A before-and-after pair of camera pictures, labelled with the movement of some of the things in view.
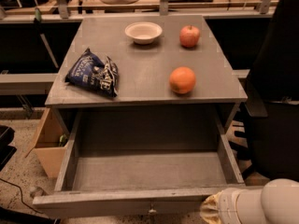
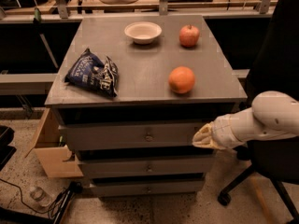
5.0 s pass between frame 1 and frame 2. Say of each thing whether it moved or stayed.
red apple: stayed
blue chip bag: stayed
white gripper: moved
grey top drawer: moved
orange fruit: stayed
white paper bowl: stayed
